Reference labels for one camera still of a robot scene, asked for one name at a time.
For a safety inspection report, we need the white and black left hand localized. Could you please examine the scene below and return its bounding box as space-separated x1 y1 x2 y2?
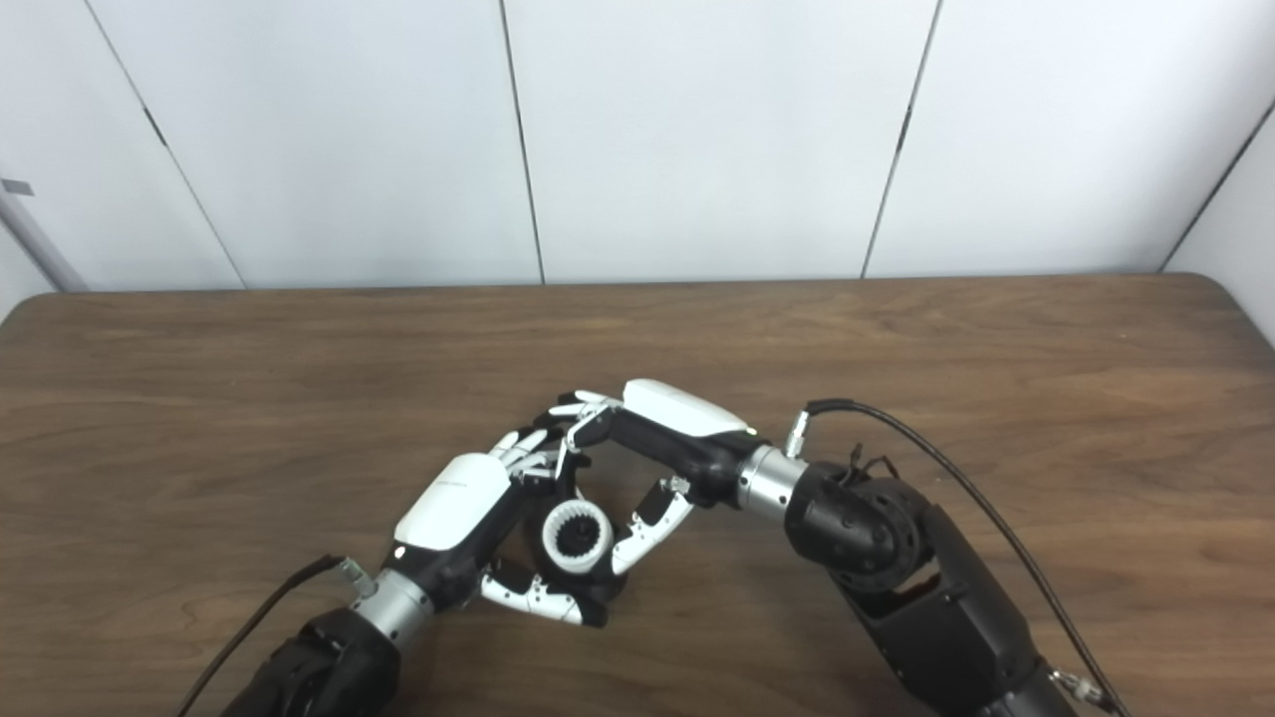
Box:
383 428 624 628

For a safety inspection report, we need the white and black right hand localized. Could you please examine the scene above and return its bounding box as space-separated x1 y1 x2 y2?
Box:
548 378 760 577

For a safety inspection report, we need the white ribbed ring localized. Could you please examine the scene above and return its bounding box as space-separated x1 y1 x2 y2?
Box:
541 499 615 575

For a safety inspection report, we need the round black part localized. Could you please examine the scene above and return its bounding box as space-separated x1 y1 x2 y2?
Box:
523 478 629 608

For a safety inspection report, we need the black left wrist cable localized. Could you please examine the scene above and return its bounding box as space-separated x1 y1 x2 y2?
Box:
174 555 378 717

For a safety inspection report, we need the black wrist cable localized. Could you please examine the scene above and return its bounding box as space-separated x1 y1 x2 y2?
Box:
787 398 1132 717
174 555 378 717

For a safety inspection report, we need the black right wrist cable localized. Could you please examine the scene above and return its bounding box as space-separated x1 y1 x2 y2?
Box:
787 398 1132 717

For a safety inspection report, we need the grey corner post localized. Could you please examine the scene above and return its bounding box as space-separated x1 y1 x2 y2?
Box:
0 184 89 293

